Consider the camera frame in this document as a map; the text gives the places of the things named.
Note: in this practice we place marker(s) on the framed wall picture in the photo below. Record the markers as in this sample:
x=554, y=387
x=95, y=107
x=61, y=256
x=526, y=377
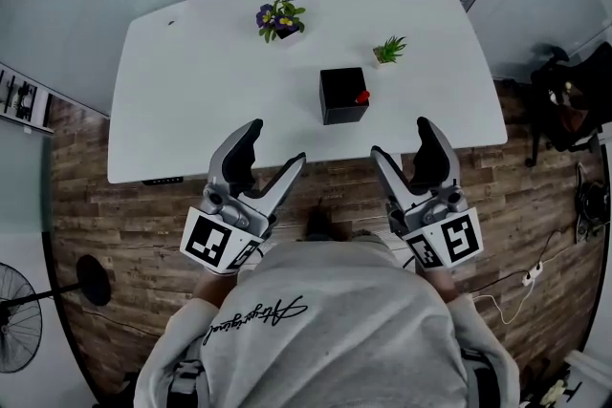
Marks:
x=24, y=100

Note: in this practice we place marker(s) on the purple flower potted plant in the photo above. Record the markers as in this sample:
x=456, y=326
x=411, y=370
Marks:
x=281, y=19

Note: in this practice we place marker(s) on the white power strip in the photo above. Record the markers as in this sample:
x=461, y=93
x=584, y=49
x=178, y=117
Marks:
x=533, y=274

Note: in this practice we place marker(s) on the black square pen holder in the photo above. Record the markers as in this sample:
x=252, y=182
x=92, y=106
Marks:
x=342, y=93

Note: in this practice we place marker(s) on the person's right forearm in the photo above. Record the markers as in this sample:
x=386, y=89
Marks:
x=437, y=284

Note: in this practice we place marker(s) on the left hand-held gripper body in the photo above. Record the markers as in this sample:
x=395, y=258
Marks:
x=210, y=241

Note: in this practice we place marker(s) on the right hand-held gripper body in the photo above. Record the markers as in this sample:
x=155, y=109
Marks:
x=459, y=239

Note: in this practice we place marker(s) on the black floor device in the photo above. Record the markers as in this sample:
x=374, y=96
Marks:
x=593, y=205

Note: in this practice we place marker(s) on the red pen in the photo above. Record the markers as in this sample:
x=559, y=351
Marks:
x=363, y=97

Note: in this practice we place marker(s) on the person's grey sweatshirt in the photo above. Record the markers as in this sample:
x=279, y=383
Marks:
x=334, y=339

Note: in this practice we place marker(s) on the black standing fan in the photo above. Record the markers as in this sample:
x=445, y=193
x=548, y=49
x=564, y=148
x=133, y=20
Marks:
x=93, y=279

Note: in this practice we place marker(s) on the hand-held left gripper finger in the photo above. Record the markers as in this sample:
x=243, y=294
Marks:
x=236, y=157
x=282, y=186

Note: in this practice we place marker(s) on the black desk control panel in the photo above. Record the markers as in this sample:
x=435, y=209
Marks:
x=163, y=180

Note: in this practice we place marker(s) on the person's left forearm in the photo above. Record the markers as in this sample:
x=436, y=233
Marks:
x=212, y=289

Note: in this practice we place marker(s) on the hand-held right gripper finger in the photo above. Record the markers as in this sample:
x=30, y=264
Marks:
x=392, y=179
x=435, y=157

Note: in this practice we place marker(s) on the small green potted plant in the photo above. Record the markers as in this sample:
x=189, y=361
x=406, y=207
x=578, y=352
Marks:
x=389, y=50

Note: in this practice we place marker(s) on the black office chair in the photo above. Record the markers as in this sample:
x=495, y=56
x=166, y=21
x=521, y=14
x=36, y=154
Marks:
x=569, y=105

